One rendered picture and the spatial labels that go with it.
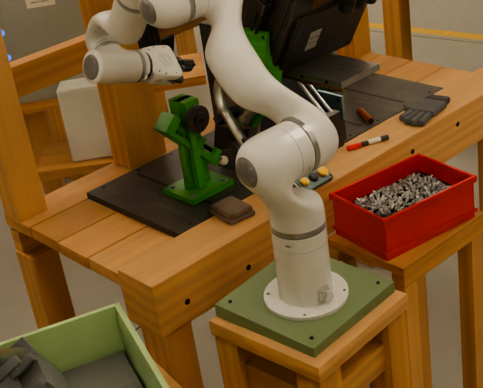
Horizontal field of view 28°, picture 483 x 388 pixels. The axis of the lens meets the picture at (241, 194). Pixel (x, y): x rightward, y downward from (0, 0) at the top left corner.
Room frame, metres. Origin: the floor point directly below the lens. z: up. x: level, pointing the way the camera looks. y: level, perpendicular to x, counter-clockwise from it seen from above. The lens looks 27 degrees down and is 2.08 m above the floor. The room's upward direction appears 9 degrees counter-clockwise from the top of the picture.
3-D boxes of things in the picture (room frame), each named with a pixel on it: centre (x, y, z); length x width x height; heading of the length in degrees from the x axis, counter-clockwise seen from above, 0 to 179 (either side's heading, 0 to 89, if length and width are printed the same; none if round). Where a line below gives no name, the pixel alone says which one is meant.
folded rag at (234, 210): (2.21, 0.03, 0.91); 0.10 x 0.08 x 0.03; 30
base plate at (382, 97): (2.66, -0.13, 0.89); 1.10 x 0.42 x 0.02; 129
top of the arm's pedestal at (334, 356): (1.81, -0.11, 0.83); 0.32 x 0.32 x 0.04; 43
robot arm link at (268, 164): (1.78, -0.09, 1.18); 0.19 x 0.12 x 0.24; 126
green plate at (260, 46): (2.56, -0.11, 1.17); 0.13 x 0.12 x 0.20; 129
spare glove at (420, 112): (2.66, -0.58, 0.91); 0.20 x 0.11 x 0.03; 138
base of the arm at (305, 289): (1.81, -0.11, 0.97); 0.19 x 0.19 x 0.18
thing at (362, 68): (2.63, -0.25, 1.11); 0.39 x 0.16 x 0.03; 39
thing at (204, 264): (2.44, -0.30, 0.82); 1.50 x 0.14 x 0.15; 129
